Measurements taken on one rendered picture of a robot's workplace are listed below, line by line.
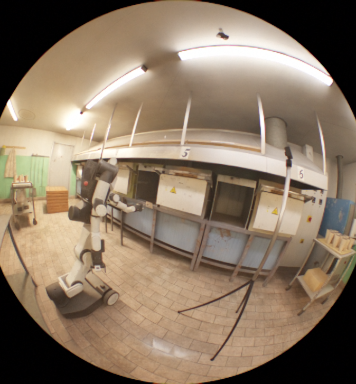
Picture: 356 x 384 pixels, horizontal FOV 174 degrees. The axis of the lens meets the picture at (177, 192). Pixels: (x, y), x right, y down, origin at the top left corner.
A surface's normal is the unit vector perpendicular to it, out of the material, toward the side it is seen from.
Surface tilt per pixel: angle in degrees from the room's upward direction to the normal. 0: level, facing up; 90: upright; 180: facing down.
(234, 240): 90
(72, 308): 0
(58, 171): 90
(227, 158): 79
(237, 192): 90
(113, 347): 0
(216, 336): 0
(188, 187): 90
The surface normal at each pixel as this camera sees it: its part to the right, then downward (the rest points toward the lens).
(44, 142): 0.90, 0.18
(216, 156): -0.38, -0.15
